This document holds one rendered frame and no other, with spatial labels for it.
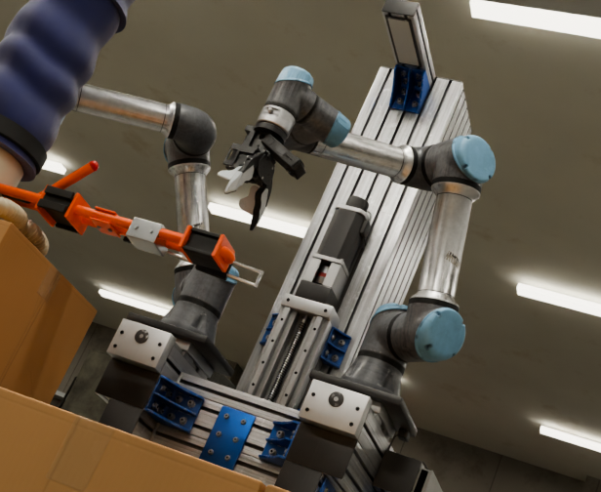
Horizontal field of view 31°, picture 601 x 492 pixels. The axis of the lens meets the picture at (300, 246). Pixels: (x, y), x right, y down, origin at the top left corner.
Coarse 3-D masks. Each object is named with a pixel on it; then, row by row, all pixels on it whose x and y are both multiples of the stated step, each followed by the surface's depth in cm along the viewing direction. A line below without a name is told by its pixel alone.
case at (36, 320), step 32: (0, 224) 209; (0, 256) 207; (32, 256) 216; (0, 288) 210; (32, 288) 219; (64, 288) 229; (0, 320) 212; (32, 320) 221; (64, 320) 231; (0, 352) 214; (32, 352) 224; (64, 352) 234; (0, 384) 217; (32, 384) 226
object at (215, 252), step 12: (192, 228) 218; (180, 240) 216; (192, 240) 217; (204, 240) 216; (216, 240) 216; (192, 252) 216; (204, 252) 214; (216, 252) 213; (204, 264) 219; (216, 264) 216
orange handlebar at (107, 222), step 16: (0, 192) 236; (16, 192) 234; (32, 192) 233; (32, 208) 236; (80, 208) 227; (96, 208) 227; (96, 224) 227; (112, 224) 224; (128, 224) 223; (176, 240) 218; (224, 256) 215
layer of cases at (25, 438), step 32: (0, 416) 116; (32, 416) 115; (64, 416) 114; (0, 448) 114; (32, 448) 113; (64, 448) 112; (96, 448) 111; (128, 448) 110; (160, 448) 110; (0, 480) 112; (32, 480) 112; (64, 480) 111; (96, 480) 110; (128, 480) 109; (160, 480) 108; (192, 480) 107; (224, 480) 106; (256, 480) 105
